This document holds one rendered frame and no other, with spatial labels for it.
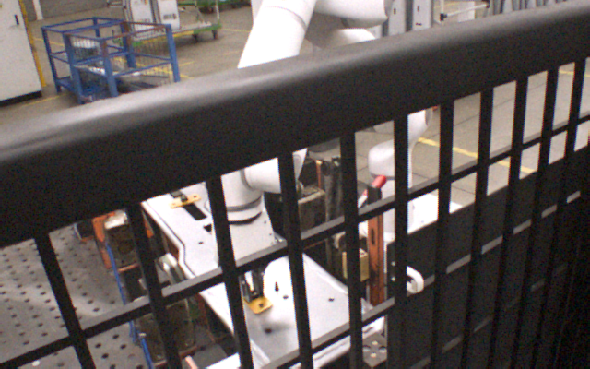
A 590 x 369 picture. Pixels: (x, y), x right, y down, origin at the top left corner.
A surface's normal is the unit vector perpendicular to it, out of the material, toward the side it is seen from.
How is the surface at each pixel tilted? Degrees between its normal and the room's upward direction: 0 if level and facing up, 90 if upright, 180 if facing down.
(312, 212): 90
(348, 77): 90
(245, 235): 91
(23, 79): 90
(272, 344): 0
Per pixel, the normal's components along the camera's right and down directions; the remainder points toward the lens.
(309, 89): 0.54, 0.30
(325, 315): -0.09, -0.91
